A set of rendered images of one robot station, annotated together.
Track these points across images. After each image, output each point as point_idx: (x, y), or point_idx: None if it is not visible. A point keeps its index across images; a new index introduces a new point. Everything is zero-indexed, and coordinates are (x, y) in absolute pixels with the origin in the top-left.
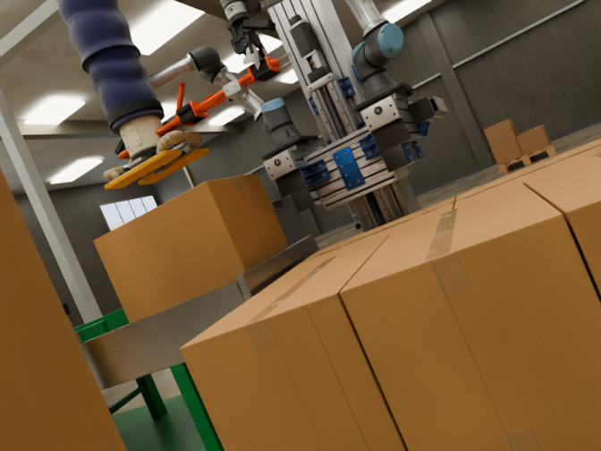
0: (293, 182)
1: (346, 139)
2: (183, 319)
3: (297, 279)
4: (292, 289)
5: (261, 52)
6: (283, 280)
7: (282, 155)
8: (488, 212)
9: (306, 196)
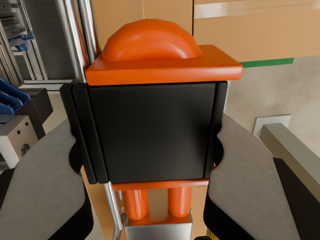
0: (31, 121)
1: None
2: None
3: (251, 20)
4: (290, 5)
5: (88, 205)
6: (225, 46)
7: (15, 144)
8: None
9: (40, 100)
